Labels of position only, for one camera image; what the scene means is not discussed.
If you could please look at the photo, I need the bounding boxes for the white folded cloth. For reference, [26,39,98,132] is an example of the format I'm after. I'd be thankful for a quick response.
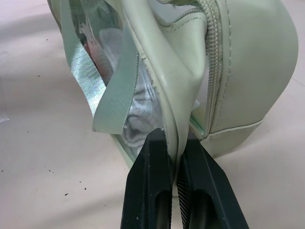
[122,94,165,151]

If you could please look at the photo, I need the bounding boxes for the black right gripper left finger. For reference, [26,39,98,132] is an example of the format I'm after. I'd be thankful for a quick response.
[120,128,177,229]

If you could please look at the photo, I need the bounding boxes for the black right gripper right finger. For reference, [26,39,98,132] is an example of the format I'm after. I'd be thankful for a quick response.
[175,137,243,229]

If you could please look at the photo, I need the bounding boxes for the pale green zip pouch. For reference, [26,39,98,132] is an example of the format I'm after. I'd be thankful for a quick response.
[48,0,298,198]

